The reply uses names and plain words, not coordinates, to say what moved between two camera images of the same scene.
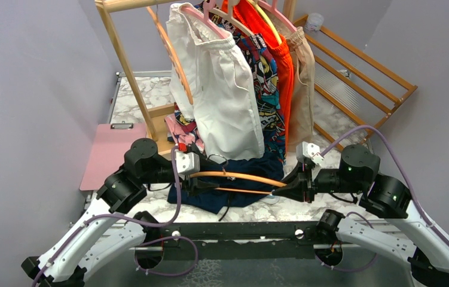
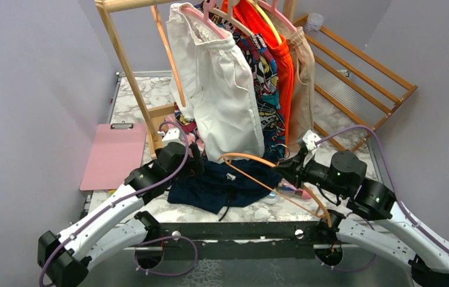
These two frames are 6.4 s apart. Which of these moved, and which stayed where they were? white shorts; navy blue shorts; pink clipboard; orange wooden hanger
Moved: orange wooden hanger
Stayed: navy blue shorts; pink clipboard; white shorts
